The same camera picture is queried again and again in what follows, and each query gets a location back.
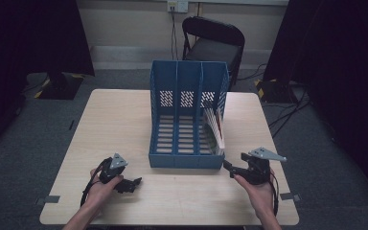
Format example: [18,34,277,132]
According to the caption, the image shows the black stand base yellow stripes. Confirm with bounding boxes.
[254,78,299,104]

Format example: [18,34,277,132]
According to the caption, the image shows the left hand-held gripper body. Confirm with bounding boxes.
[98,152,129,185]

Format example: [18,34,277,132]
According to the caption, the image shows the black wall socket cable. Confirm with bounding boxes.
[170,9,179,61]

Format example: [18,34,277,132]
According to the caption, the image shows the black folding chair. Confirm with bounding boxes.
[181,15,246,91]

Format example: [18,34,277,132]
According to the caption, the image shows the grey tape strip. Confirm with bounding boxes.
[34,195,61,206]
[279,192,302,202]

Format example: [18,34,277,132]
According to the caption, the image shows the person's right hand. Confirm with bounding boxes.
[233,168,278,219]

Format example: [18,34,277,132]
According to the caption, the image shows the person's left hand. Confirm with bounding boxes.
[85,168,125,209]

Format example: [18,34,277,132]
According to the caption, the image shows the blue plastic file rack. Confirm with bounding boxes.
[148,59,231,170]

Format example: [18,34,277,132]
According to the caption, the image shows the white wall socket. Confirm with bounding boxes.
[167,0,190,14]

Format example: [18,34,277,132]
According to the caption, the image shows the black curtain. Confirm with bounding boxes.
[0,0,96,161]
[263,0,368,205]

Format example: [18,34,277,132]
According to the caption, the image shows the white book with green leaf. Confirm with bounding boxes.
[201,100,226,156]

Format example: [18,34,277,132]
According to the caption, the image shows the right hand-held gripper cable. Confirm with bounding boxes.
[267,172,280,217]

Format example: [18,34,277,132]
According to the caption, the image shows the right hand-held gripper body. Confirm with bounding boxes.
[241,146,288,186]

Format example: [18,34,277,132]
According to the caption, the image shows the black floor cables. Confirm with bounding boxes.
[236,62,312,140]

